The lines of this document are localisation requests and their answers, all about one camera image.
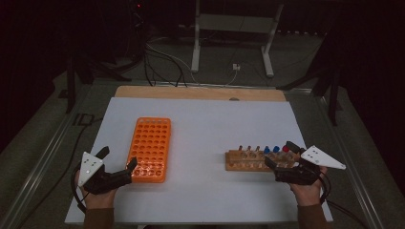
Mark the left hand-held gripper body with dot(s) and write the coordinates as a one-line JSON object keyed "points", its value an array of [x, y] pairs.
{"points": [[95, 183]]}

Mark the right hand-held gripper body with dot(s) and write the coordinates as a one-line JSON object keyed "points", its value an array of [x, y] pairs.
{"points": [[302, 175]]}

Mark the red-capped test tube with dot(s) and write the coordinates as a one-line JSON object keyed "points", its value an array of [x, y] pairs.
{"points": [[285, 148]]}

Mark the blue-capped test tube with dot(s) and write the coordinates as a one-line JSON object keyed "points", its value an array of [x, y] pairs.
{"points": [[276, 149], [266, 150]]}

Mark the wooden tube rack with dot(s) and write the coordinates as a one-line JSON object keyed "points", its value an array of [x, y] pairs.
{"points": [[242, 162]]}

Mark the orange plastic tube rack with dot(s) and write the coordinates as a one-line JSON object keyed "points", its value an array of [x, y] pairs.
{"points": [[149, 140]]}

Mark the person's left hand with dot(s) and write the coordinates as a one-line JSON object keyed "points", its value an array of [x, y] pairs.
{"points": [[98, 200]]}

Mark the person's right hand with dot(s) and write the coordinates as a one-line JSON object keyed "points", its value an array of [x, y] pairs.
{"points": [[307, 195]]}

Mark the brown-capped test tube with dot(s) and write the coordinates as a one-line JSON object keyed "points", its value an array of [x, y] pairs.
{"points": [[240, 148], [249, 148], [257, 149]]}

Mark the black tripod stand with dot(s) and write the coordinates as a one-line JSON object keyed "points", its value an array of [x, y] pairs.
{"points": [[332, 95]]}

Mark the white table mat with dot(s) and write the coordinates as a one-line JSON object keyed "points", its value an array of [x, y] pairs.
{"points": [[203, 127]]}

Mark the white plug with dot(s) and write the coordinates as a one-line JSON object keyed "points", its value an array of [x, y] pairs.
{"points": [[236, 66]]}

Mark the white metal stand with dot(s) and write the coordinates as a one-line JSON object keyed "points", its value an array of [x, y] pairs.
{"points": [[234, 24]]}

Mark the metal floor rail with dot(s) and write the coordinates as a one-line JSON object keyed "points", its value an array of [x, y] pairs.
{"points": [[350, 165], [38, 165]]}

